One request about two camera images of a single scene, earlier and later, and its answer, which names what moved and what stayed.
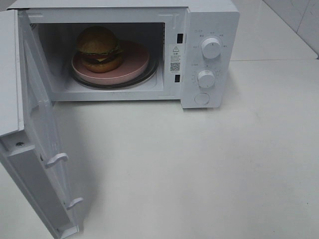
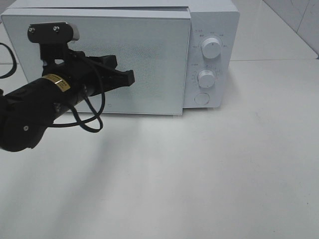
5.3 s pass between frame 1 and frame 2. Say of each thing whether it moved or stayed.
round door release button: stayed
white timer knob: stayed
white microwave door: moved
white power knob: stayed
